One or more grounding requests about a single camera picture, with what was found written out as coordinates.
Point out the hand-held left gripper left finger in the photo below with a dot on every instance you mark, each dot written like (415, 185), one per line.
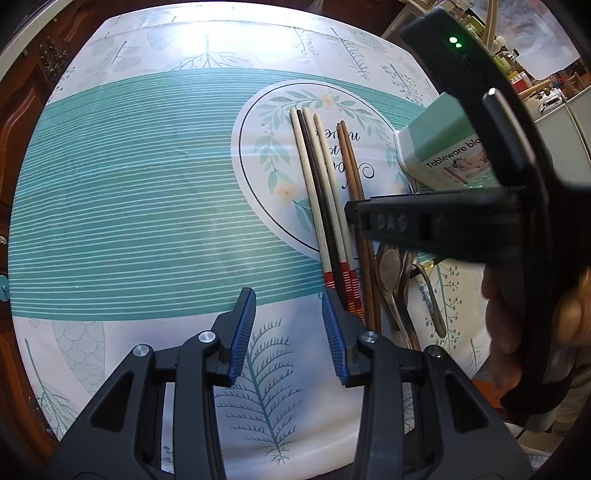
(240, 334)

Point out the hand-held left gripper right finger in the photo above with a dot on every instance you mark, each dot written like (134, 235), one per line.
(334, 339)

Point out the green plastic utensil holder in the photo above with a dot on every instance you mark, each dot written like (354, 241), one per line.
(443, 138)

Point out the small metal spoon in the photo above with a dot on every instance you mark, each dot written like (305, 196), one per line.
(431, 300)

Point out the white red-banded chopstick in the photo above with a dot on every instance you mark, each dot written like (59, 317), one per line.
(335, 207)
(309, 194)
(309, 127)

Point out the person's right hand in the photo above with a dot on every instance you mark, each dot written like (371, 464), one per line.
(503, 332)

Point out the white countertop appliance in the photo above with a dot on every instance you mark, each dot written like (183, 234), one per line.
(551, 104)

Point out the white refrigerator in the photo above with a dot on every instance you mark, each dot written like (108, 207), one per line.
(579, 136)

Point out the leaf print teal tablecloth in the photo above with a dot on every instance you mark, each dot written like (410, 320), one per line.
(138, 184)

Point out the blue cabinet hook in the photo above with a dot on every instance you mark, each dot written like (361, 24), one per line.
(2, 290)

